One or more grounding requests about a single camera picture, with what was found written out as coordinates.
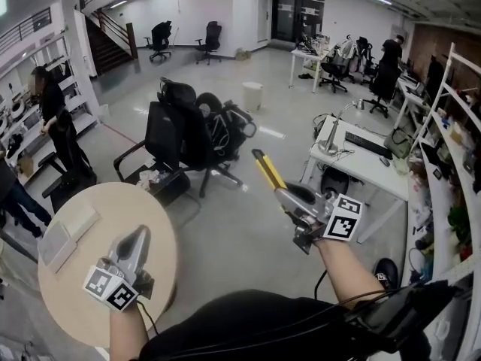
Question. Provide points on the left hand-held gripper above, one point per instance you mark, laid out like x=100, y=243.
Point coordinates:
x=109, y=286

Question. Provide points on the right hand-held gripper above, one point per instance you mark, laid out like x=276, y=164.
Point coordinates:
x=342, y=220

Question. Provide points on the yellow utility knife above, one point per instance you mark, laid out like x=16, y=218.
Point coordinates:
x=268, y=169

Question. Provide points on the person's left forearm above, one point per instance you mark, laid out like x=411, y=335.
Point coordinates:
x=127, y=333

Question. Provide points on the person's right forearm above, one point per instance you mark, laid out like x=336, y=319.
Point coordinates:
x=345, y=269

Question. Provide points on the silver desk lamp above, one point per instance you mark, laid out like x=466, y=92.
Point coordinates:
x=330, y=141

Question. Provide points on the white desk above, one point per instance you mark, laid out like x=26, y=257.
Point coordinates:
x=360, y=167
x=308, y=55

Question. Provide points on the round beige table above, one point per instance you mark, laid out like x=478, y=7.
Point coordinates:
x=86, y=307

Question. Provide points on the black keyboard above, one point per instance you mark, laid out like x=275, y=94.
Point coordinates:
x=366, y=145

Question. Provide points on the small black remote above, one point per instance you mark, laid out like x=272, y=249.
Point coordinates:
x=385, y=161

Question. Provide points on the black backpack white lines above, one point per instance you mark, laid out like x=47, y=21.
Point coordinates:
x=225, y=126

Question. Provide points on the green bag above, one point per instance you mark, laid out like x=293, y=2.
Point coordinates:
x=398, y=145

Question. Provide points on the white trash bin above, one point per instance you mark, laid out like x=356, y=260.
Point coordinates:
x=251, y=96

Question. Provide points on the black floor device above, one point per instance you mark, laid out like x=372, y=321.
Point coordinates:
x=386, y=275

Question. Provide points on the cardboard box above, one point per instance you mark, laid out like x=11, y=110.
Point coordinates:
x=26, y=164

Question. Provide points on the person's black shirt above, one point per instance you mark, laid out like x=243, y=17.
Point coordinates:
x=244, y=325

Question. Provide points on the office chair with clothes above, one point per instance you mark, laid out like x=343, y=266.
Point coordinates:
x=338, y=66

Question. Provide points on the white shelf rack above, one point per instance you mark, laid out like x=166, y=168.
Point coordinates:
x=451, y=186

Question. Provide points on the black headrest office chair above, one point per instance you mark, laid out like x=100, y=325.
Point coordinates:
x=188, y=96

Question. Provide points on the black armband device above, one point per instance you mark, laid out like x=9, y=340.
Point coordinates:
x=409, y=307

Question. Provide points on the white shelving unit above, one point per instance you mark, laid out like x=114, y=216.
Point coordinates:
x=75, y=88

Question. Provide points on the black double door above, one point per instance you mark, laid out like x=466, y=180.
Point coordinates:
x=297, y=17

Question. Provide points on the dark staircase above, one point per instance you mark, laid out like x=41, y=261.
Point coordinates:
x=109, y=47

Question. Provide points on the black office chair with jacket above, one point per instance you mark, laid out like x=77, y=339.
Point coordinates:
x=161, y=38

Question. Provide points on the black balcony railing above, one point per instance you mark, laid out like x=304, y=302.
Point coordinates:
x=30, y=28

